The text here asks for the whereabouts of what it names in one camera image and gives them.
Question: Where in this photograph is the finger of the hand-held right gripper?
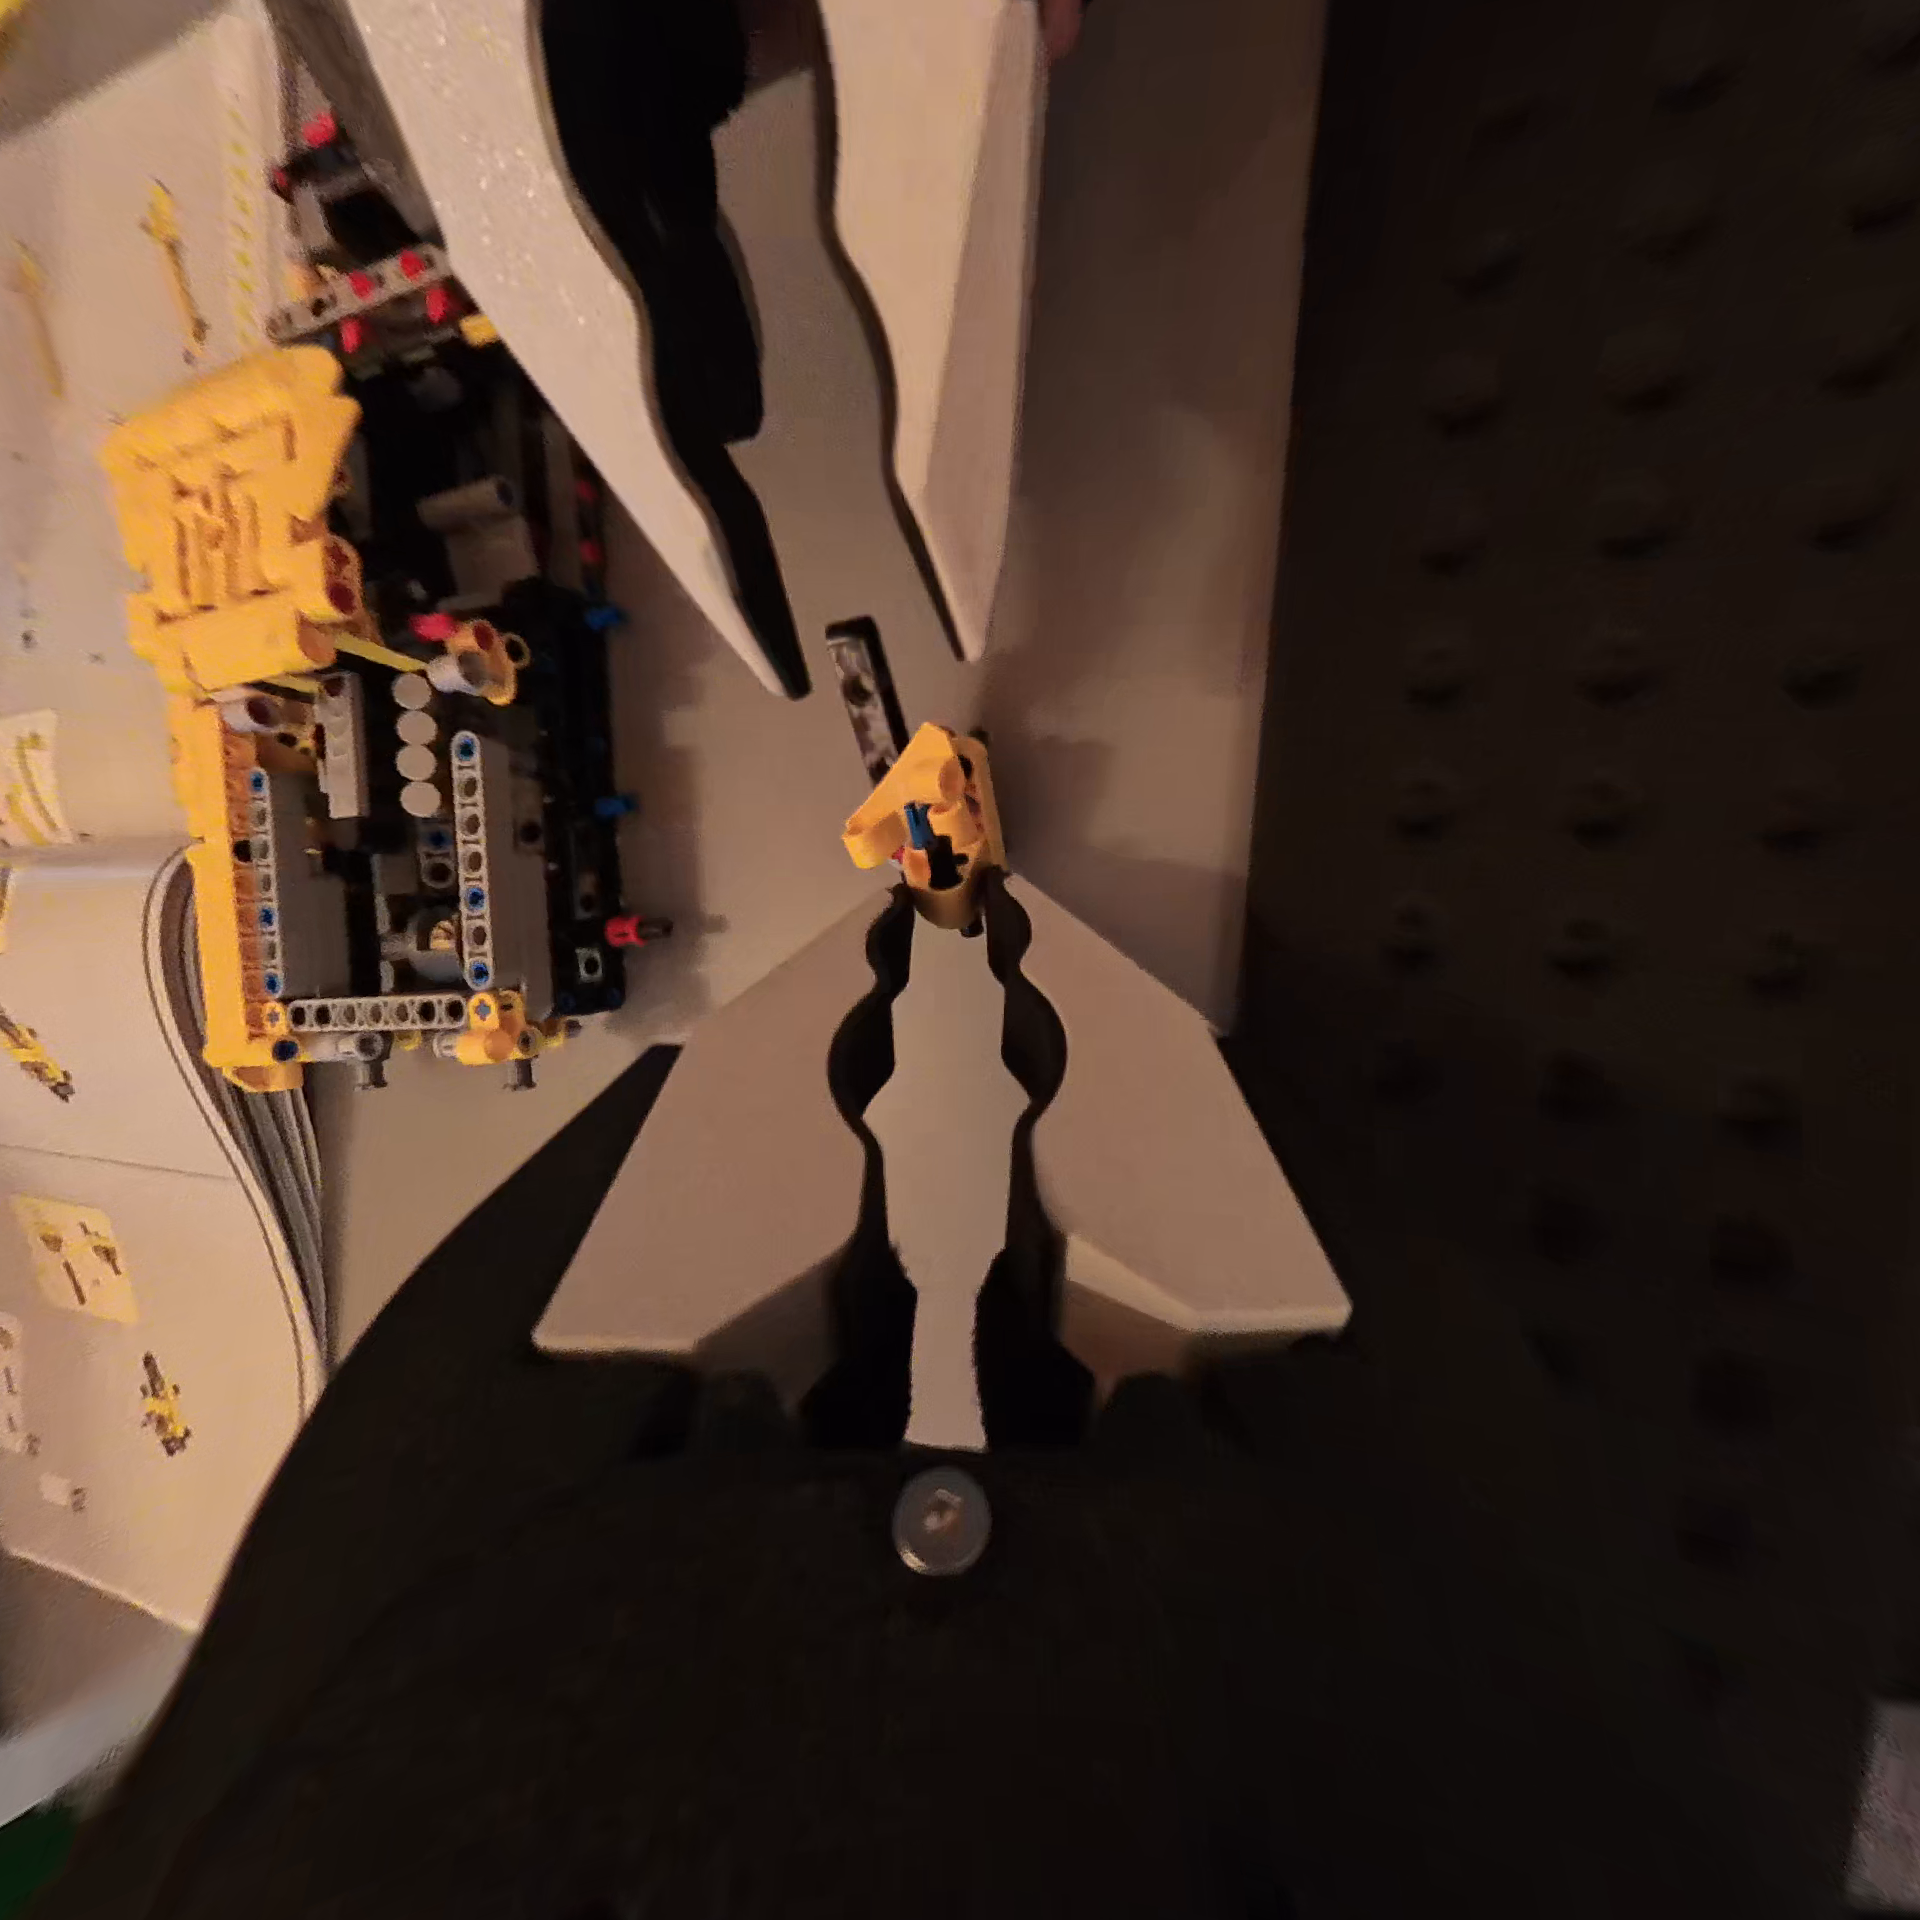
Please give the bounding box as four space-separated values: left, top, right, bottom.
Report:
813 0 1050 667
336 0 816 701

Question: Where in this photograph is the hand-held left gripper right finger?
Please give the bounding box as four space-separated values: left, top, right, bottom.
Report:
975 871 1351 1449

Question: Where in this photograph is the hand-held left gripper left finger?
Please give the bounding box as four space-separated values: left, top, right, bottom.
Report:
531 886 920 1449

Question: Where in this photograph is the yellow black toy car model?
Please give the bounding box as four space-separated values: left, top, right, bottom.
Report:
102 105 668 1090

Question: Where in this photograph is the small yellow brick assembly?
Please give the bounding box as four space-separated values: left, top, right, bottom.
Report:
827 614 1008 935

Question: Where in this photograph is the grey desk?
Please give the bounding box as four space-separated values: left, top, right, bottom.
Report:
0 0 1323 1849

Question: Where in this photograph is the black perforated pad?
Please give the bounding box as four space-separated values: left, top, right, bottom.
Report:
1216 0 1920 1920

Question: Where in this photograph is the open instruction booklet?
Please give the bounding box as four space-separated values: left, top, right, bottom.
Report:
0 0 336 1652

